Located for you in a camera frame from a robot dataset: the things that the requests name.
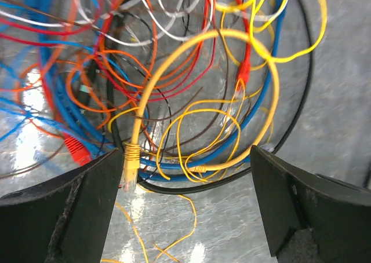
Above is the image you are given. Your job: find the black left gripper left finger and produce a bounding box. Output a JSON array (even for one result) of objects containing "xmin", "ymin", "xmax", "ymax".
[{"xmin": 1, "ymin": 149, "xmax": 123, "ymax": 262}]

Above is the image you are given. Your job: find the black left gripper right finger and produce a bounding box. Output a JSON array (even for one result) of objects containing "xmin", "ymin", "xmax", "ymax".
[{"xmin": 250, "ymin": 146, "xmax": 370, "ymax": 262}]

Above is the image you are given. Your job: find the thick yellow ethernet cable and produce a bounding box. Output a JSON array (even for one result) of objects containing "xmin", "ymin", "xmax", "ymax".
[{"xmin": 122, "ymin": 29, "xmax": 280, "ymax": 191}]

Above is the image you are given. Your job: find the thin yellow wire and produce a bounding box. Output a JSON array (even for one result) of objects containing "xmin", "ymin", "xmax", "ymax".
[{"xmin": 98, "ymin": 80, "xmax": 273, "ymax": 263}]

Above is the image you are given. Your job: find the orange thin wire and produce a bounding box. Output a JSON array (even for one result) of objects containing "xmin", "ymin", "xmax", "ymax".
[{"xmin": 0, "ymin": 0, "xmax": 203, "ymax": 130}]

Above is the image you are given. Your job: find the white thin wire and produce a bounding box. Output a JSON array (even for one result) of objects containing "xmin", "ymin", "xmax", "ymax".
[{"xmin": 0, "ymin": 0, "xmax": 215, "ymax": 46}]

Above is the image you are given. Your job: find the red ethernet cable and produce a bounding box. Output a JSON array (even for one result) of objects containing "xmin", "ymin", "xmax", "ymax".
[{"xmin": 43, "ymin": 0, "xmax": 252, "ymax": 165}]

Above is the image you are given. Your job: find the thick black cable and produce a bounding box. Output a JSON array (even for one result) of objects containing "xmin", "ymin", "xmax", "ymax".
[{"xmin": 104, "ymin": 0, "xmax": 315, "ymax": 195}]

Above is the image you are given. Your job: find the blue ethernet cable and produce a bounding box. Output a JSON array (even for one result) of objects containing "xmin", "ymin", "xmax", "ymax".
[{"xmin": 23, "ymin": 0, "xmax": 288, "ymax": 182}]

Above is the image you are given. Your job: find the red thin wire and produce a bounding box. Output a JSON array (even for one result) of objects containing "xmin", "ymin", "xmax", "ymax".
[{"xmin": 0, "ymin": 0, "xmax": 218, "ymax": 101}]

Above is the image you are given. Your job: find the bright yellow wire bundle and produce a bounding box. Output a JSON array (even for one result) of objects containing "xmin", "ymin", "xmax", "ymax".
[{"xmin": 215, "ymin": 0, "xmax": 328, "ymax": 64}]

